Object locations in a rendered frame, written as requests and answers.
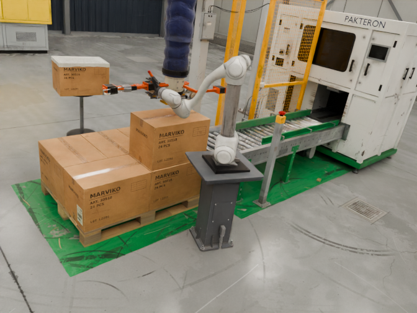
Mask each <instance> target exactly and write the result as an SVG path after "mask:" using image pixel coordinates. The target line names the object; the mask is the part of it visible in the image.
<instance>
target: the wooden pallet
mask: <svg viewBox="0 0 417 313"><path fill-rule="evenodd" d="M41 187H42V193H44V195H45V196H46V195H49V194H51V196H52V197H53V198H54V200H55V201H56V202H57V203H58V213H59V215H60V216H61V217H62V219H63V220H67V219H70V220H71V221H72V223H73V224H74V225H75V226H76V228H77V229H78V230H79V241H80V242H81V243H82V245H83V246H84V247H88V246H90V245H94V244H95V243H99V242H101V241H104V240H107V239H109V238H112V237H115V236H118V235H121V234H124V233H126V232H129V231H131V230H135V229H137V228H140V227H143V226H145V225H148V224H151V223H153V222H156V221H159V220H162V219H165V218H167V217H170V216H172V215H176V214H178V213H181V212H184V211H187V210H189V209H192V208H195V207H197V206H198V205H199V197H200V194H198V195H196V196H192V197H189V198H187V199H183V200H181V201H178V202H174V203H172V204H168V205H166V206H163V207H159V208H157V209H154V210H152V211H148V212H145V213H142V214H139V215H136V216H133V217H130V218H128V219H124V220H121V221H118V222H115V223H113V224H109V225H106V226H103V227H100V228H98V229H94V230H91V231H88V232H85V233H84V232H83V230H82V229H81V228H80V226H79V225H78V224H77V223H76V221H75V220H74V219H73V218H72V217H71V215H70V214H69V213H68V211H67V210H66V209H65V208H64V207H63V205H62V204H61V202H60V201H59V200H58V199H57V198H56V196H55V195H54V194H53V193H52V192H51V190H50V189H49V188H48V186H47V185H46V184H45V183H44V182H43V180H42V179H41ZM180 202H181V204H179V205H176V206H174V207H170V208H168V209H165V210H162V211H159V212H156V211H158V210H160V209H164V208H166V207H169V206H173V205H175V204H178V203H180ZM134 218H136V220H133V221H130V222H127V223H124V224H121V225H118V226H116V227H112V228H110V229H107V230H103V231H101V230H102V229H105V228H108V227H111V226H113V225H117V224H119V223H122V222H125V221H128V220H131V219H134Z"/></svg>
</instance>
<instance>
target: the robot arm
mask: <svg viewBox="0 0 417 313"><path fill-rule="evenodd" d="M250 64H251V60H250V58H249V56H248V55H239V56H235V57H232V58H230V59H229V60H228V61H227V62H226V63H224V64H223V65H221V66H220V67H218V68H217V69H216V70H214V71H213V72H211V73H210V74H209V75H208V76H207V77H206V78H205V79H204V81H203V82H202V84H201V86H200V88H199V90H198V92H197V93H196V95H195V96H194V98H192V99H190V100H186V99H181V96H180V95H179V94H178V93H177V92H175V91H173V90H171V89H167V88H162V87H161V86H159V84H160V82H159V81H158V80H157V79H156V78H155V77H154V76H152V77H151V78H146V79H148V80H150V81H152V83H153V85H154V87H155V91H154V93H153V94H152V93H150V92H148V91H147V92H145V93H147V94H148V95H149V97H150V99H159V98H161V99H163V100H164V101H165V102H166V103H167V104H168V105H169V106H170V107H171V108H172V110H173V111H174V112H175V114H176V115H178V116H179V117H180V118H183V119H185V118H188V117H189V116H190V113H191V109H192V108H193V107H194V106H195V105H196V104H198V103H199V101H200V100H201V99H202V97H203V96H204V94H205V92H206V91H207V90H208V88H209V86H210V85H211V84H212V83H213V82H214V81H216V80H218V79H222V78H225V81H226V83H227V86H226V95H225V105H224V110H223V120H222V129H221V132H220V134H219V135H218V136H217V139H216V142H215V150H214V155H211V156H210V157H211V158H212V159H213V160H214V162H215V164H216V165H217V166H238V164H236V163H235V162H239V161H240V159H239V158H235V156H236V149H237V146H238V134H237V132H236V131H235V127H236V119H237V114H238V106H239V101H240V92H241V85H242V84H243V83H244V79H245V76H246V69H247V68H248V67H249V66H250ZM154 95H157V96H156V97H153V96H154Z"/></svg>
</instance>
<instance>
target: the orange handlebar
mask: <svg viewBox="0 0 417 313"><path fill-rule="evenodd" d="M188 84H189V82H188V81H185V82H184V85H183V88H186V89H188V90H190V91H192V92H194V93H197V92H198V90H195V89H193V88H190V87H188V86H186V85H188ZM131 86H137V89H142V88H147V85H144V84H133V85H131ZM159 86H161V87H165V86H169V84H166V83H160V84H159ZM215 91H217V89H208V90H207V91H206V93H208V92H215Z"/></svg>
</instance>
